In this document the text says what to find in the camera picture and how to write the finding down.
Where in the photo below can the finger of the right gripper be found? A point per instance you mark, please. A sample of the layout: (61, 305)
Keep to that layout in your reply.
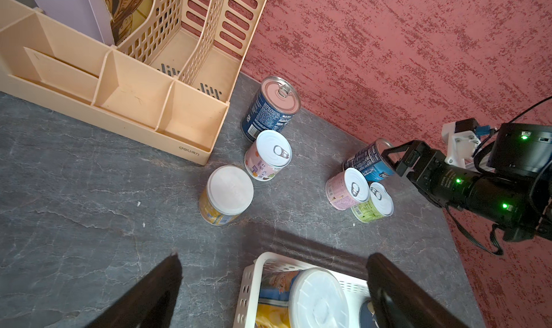
(405, 158)

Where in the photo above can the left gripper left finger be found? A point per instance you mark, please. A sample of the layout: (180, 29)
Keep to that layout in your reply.
(150, 302)

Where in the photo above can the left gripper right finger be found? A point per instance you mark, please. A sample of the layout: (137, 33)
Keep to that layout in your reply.
(400, 302)

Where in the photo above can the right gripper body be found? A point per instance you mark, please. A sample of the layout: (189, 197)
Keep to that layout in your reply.
(501, 201)

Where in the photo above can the dark can brown lid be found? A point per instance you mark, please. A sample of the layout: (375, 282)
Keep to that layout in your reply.
(367, 318)

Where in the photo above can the white plastic basket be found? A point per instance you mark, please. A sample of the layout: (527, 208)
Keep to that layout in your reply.
(355, 290)

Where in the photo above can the blue can pink lid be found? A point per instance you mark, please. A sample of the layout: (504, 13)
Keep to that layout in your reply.
(273, 106)
(370, 162)

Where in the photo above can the tall yellow blue can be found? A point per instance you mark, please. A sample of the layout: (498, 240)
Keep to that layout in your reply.
(301, 298)

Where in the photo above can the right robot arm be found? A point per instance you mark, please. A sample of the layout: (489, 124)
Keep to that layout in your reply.
(521, 153)

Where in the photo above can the small green can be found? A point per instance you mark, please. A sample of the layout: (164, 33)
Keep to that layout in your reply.
(378, 206)

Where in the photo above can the yellow can white lid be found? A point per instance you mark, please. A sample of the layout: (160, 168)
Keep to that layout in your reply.
(228, 193)

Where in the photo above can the small pink white can left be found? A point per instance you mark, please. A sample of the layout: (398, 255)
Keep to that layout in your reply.
(268, 155)

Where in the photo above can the beige desk file organizer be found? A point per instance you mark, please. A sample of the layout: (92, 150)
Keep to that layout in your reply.
(167, 85)

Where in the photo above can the yellow patterned book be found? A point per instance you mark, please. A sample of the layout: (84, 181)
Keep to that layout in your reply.
(127, 16)

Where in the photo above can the lilac folder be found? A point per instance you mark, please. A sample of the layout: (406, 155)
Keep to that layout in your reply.
(77, 14)

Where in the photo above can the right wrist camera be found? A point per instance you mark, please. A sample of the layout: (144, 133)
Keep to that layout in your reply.
(462, 139)

